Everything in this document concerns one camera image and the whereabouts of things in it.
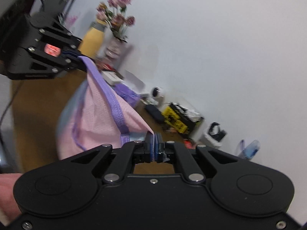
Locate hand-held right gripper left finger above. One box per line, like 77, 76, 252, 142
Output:
71, 132, 155, 184

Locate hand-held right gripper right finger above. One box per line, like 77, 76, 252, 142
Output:
155, 132, 240, 184

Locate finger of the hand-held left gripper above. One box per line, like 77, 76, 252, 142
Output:
40, 19, 83, 54
29, 51, 88, 77

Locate pastel pink blue shorts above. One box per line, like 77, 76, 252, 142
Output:
56, 56, 154, 160

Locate yellow thermos jug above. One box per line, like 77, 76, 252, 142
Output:
79, 21, 106, 55

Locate black yellow cardboard box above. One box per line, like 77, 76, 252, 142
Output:
162, 102, 204, 135

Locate black pouch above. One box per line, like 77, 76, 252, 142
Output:
145, 104, 163, 122

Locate pink glass vase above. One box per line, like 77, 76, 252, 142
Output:
104, 36, 129, 60

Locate clear container of nuts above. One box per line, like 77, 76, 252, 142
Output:
200, 127, 222, 150

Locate flat white box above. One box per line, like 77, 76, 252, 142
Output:
102, 71, 124, 85

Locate dried pink roses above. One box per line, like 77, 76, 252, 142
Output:
97, 0, 135, 40

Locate purple tissue box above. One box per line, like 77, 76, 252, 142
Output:
115, 71, 144, 108

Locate black watch on holder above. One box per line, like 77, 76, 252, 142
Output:
207, 122, 227, 140

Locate blue water bottle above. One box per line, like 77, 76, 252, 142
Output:
240, 139, 261, 160

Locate white security camera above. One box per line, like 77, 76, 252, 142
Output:
150, 86, 166, 106

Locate black cable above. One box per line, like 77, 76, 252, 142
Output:
0, 79, 21, 127

